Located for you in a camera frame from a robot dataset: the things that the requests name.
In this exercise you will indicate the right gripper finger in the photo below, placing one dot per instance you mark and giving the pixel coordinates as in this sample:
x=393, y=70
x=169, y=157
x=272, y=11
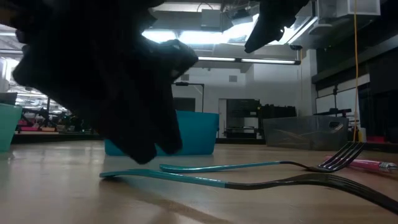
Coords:
x=289, y=12
x=264, y=28

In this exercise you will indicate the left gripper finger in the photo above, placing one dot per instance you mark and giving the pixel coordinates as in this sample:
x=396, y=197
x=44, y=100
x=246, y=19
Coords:
x=136, y=140
x=169, y=124

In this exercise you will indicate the blue plastic bin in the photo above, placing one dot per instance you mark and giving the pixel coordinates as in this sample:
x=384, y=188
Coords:
x=199, y=133

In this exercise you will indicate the teal plastic bin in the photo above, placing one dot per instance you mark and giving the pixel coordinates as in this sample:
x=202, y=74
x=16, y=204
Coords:
x=7, y=130

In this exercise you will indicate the gold fork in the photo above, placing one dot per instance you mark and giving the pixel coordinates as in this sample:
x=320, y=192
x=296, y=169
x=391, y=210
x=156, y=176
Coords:
x=314, y=134
x=293, y=136

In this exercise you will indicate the translucent gray plastic bin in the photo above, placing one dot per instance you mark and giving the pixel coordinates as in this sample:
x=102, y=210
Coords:
x=320, y=144

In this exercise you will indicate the long black light bar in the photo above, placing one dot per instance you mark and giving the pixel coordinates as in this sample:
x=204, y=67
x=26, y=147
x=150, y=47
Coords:
x=248, y=60

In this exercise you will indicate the gray ceiling box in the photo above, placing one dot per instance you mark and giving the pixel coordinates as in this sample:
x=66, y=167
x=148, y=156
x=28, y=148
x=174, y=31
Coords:
x=211, y=19

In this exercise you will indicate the bright ceiling light panel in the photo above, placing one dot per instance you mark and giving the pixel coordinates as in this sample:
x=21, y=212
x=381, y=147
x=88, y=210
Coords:
x=202, y=37

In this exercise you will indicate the dark shelf cabinet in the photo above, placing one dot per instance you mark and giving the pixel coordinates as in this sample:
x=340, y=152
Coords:
x=242, y=118

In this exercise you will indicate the background robot workstation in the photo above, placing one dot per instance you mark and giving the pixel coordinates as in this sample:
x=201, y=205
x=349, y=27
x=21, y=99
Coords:
x=40, y=119

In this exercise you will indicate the black equipment boxes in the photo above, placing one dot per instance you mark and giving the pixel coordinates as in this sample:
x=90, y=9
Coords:
x=278, y=111

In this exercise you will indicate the dark monitor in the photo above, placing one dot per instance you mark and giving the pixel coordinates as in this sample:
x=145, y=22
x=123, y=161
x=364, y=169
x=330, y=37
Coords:
x=7, y=98

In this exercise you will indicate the black stand with table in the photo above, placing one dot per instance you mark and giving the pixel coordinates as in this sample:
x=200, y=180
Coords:
x=335, y=96

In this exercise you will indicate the yellow white bottle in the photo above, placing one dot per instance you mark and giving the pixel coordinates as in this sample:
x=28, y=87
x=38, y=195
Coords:
x=362, y=135

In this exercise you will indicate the red box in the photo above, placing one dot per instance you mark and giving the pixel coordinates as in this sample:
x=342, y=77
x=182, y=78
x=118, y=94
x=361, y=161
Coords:
x=376, y=139

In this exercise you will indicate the black security camera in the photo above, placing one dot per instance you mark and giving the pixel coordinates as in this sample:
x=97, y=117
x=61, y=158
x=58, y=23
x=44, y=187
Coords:
x=295, y=47

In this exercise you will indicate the black rig frame stand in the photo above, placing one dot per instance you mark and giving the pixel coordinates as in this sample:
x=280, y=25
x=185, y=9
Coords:
x=186, y=83

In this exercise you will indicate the gray wall vent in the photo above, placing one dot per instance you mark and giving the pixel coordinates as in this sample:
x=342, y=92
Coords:
x=233, y=78

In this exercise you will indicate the black aluminium table frame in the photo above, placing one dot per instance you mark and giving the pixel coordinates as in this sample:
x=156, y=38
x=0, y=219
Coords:
x=46, y=138

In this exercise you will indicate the white wall board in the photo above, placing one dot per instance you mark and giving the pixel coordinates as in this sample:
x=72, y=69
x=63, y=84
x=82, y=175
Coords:
x=325, y=104

